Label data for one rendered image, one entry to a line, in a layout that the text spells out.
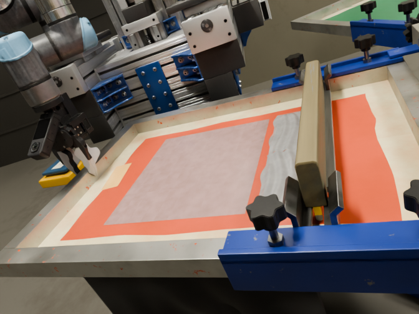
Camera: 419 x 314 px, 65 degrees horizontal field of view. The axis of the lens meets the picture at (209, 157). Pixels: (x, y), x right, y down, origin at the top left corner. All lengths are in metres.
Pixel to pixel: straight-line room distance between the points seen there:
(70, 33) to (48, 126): 0.24
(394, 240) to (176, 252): 0.27
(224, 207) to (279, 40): 3.56
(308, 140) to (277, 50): 3.62
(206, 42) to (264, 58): 3.12
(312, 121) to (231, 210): 0.19
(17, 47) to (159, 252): 0.54
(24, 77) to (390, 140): 0.74
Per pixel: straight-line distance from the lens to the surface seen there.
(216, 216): 0.56
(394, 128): 0.68
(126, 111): 1.23
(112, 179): 0.86
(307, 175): 0.44
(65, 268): 0.62
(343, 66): 0.89
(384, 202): 0.52
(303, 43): 4.11
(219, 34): 0.97
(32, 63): 0.83
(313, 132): 0.49
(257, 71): 4.11
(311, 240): 0.41
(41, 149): 0.81
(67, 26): 0.92
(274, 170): 0.61
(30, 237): 0.77
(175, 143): 0.88
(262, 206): 0.38
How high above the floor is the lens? 1.29
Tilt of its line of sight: 27 degrees down
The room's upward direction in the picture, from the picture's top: 22 degrees counter-clockwise
